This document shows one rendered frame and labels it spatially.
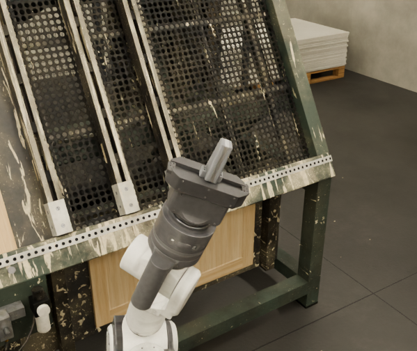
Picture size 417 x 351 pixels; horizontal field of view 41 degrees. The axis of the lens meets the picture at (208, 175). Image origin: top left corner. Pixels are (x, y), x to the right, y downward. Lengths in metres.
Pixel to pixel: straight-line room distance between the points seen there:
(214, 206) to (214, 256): 2.05
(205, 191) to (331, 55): 6.27
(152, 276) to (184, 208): 0.11
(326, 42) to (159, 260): 6.16
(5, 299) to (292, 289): 1.52
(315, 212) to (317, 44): 4.17
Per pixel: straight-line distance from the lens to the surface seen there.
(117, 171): 2.19
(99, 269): 2.51
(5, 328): 2.05
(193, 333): 2.72
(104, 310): 2.65
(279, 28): 2.79
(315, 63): 6.84
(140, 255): 0.89
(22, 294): 2.12
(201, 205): 0.80
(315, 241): 2.93
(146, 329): 1.06
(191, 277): 0.89
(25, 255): 2.10
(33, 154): 2.12
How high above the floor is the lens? 2.02
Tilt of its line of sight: 27 degrees down
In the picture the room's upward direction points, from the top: straight up
